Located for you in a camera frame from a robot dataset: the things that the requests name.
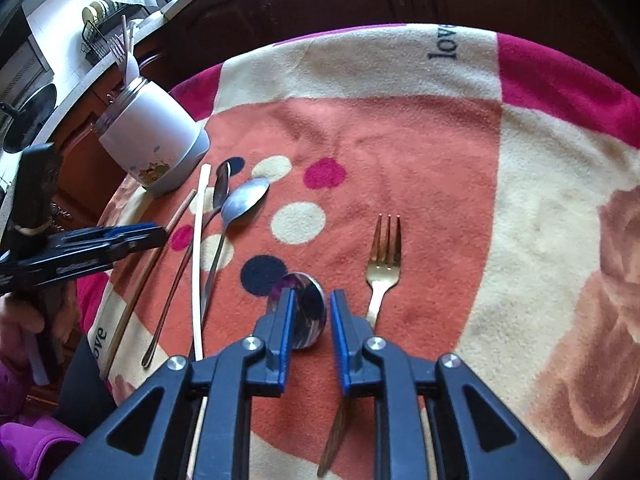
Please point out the dark trousers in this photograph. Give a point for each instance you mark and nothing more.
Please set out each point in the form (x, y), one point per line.
(85, 385)

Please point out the gold fork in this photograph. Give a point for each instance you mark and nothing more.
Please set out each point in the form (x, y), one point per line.
(385, 265)

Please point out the yellow bowls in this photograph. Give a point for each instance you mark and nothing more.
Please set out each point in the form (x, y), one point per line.
(95, 9)

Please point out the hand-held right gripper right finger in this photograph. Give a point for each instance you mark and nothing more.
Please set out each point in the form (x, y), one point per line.
(340, 340)

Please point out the brown wooden chopstick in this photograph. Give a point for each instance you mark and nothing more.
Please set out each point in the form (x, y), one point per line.
(124, 35)
(145, 280)

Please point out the white chopstick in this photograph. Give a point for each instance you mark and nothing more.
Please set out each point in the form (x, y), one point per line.
(199, 260)
(131, 37)

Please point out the person's left hand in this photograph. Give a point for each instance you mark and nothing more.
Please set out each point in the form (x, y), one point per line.
(17, 320)

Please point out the printed fleece blanket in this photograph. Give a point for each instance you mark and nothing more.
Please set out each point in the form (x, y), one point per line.
(400, 135)

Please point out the white jar with grey base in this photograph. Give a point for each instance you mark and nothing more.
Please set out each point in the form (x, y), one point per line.
(150, 130)

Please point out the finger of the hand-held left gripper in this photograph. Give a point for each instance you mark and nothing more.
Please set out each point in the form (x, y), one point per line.
(125, 237)
(60, 267)

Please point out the large steel spoon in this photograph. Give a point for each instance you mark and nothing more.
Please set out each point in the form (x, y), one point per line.
(245, 200)

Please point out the steel fork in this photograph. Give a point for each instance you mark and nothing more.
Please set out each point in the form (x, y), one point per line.
(116, 47)

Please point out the purple garment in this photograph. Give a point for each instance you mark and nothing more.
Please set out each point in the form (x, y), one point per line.
(30, 440)

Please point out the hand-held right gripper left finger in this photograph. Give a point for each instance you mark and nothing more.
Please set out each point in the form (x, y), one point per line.
(286, 330)

